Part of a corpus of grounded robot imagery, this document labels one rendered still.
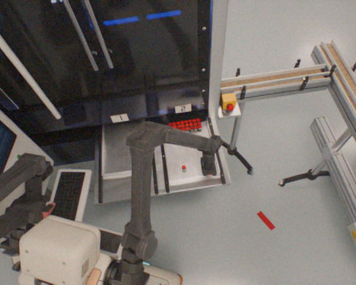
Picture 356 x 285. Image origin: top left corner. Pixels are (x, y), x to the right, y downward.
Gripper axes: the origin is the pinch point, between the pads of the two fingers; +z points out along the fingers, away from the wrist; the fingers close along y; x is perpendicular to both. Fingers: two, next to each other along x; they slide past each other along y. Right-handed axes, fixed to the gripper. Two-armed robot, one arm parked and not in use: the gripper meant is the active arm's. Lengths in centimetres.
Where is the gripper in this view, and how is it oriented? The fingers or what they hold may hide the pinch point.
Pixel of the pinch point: (208, 175)
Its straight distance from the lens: 141.9
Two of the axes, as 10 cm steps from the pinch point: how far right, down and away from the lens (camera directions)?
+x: -9.9, 1.0, 0.2
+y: -0.7, -7.7, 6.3
